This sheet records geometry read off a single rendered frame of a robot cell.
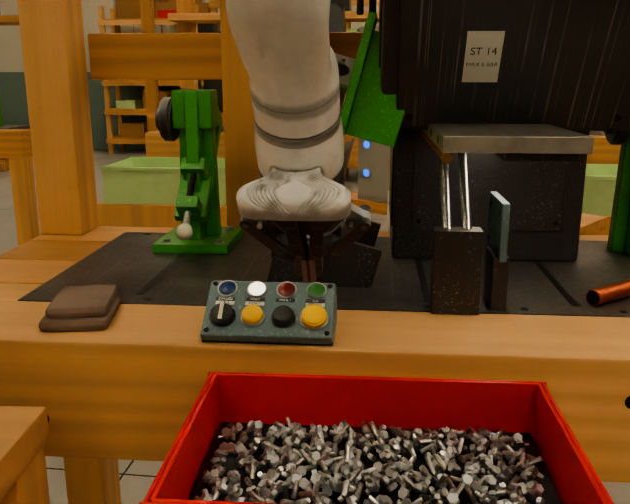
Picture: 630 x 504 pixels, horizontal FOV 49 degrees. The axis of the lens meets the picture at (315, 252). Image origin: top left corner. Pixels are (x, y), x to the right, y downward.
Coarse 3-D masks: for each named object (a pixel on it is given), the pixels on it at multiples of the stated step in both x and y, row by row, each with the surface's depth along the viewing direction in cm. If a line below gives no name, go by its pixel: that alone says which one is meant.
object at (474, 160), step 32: (416, 160) 109; (480, 160) 109; (416, 192) 111; (480, 192) 110; (512, 192) 109; (544, 192) 109; (576, 192) 109; (416, 224) 112; (480, 224) 111; (512, 224) 111; (544, 224) 110; (576, 224) 110; (416, 256) 114; (512, 256) 112; (544, 256) 112; (576, 256) 111
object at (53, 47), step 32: (32, 0) 128; (64, 0) 129; (224, 0) 126; (32, 32) 130; (64, 32) 129; (224, 32) 127; (32, 64) 131; (64, 64) 131; (224, 64) 128; (32, 96) 133; (64, 96) 132; (224, 96) 130; (32, 128) 134; (64, 128) 134; (224, 128) 131; (64, 160) 136; (256, 160) 132; (64, 192) 137; (96, 192) 146; (64, 224) 139; (96, 224) 146
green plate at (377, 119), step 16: (368, 16) 89; (368, 32) 89; (368, 48) 91; (368, 64) 91; (352, 80) 91; (368, 80) 92; (352, 96) 91; (368, 96) 92; (384, 96) 92; (352, 112) 93; (368, 112) 93; (384, 112) 93; (400, 112) 93; (352, 128) 94; (368, 128) 94; (384, 128) 93; (384, 144) 94
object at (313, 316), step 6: (312, 306) 77; (318, 306) 77; (306, 312) 77; (312, 312) 77; (318, 312) 77; (324, 312) 77; (306, 318) 76; (312, 318) 76; (318, 318) 76; (324, 318) 77; (306, 324) 76; (312, 324) 76; (318, 324) 76
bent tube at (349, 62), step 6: (336, 54) 101; (342, 60) 101; (348, 60) 100; (354, 60) 101; (342, 66) 101; (348, 66) 100; (342, 72) 102; (348, 72) 101; (342, 78) 99; (348, 78) 99; (342, 84) 98; (348, 84) 98; (342, 90) 101; (342, 96) 103; (342, 102) 104
